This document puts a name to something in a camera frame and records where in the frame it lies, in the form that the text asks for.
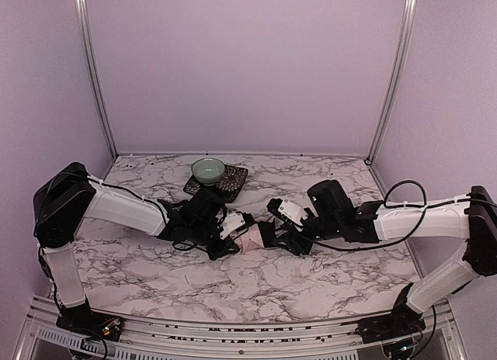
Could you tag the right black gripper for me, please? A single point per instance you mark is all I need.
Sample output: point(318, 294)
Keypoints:
point(292, 236)

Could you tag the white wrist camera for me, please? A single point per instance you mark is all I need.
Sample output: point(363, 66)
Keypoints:
point(236, 222)
point(290, 213)

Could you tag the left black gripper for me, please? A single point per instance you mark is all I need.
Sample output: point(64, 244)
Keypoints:
point(224, 246)

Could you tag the right aluminium frame post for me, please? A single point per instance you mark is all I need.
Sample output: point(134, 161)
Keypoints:
point(400, 58)

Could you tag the left aluminium frame post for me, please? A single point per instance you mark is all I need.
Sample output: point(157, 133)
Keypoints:
point(95, 84)

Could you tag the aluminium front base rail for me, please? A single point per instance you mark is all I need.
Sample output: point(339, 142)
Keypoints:
point(153, 338)

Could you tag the black floral square plate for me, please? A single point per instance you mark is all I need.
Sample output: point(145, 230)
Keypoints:
point(227, 189)

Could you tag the aluminium frame post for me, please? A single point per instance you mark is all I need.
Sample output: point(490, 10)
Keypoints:
point(95, 84)
point(400, 58)

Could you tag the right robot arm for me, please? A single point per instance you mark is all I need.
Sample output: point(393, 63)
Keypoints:
point(378, 224)

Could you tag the pink and black umbrella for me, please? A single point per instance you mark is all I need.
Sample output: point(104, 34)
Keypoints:
point(259, 236)

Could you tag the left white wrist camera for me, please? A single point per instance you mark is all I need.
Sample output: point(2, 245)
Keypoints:
point(236, 222)

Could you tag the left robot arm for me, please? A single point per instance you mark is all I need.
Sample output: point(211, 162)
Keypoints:
point(73, 196)

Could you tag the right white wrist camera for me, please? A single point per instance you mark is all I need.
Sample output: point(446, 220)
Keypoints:
point(290, 213)

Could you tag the celadon green ceramic bowl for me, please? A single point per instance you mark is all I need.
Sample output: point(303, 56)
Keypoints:
point(208, 171)

